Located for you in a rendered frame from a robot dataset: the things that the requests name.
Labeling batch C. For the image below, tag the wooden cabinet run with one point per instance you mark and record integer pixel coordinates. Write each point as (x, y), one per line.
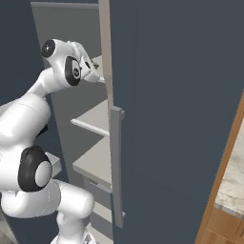
(219, 222)

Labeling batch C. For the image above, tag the dark blue fridge door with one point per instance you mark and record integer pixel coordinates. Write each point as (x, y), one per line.
(16, 47)

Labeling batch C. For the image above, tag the grey freezer rack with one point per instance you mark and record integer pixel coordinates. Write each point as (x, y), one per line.
(95, 120)
(100, 61)
(95, 165)

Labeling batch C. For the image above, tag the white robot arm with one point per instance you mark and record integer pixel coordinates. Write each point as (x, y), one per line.
(22, 124)

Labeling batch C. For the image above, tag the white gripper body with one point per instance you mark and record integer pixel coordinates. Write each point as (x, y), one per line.
(90, 73)

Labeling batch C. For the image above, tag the dark blue freezer door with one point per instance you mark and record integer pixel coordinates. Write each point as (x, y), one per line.
(178, 111)

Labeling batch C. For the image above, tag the grey freezer drawer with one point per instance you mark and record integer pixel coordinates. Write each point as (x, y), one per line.
(100, 203)

